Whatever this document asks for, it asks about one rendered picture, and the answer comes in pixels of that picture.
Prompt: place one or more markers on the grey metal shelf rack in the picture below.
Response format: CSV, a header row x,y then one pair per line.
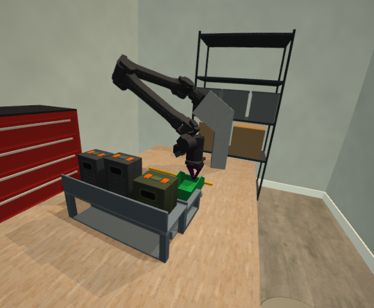
x,y
145,228

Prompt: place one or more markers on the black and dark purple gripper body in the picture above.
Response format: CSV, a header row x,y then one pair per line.
x,y
198,159

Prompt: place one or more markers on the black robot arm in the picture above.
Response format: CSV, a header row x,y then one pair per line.
x,y
181,87

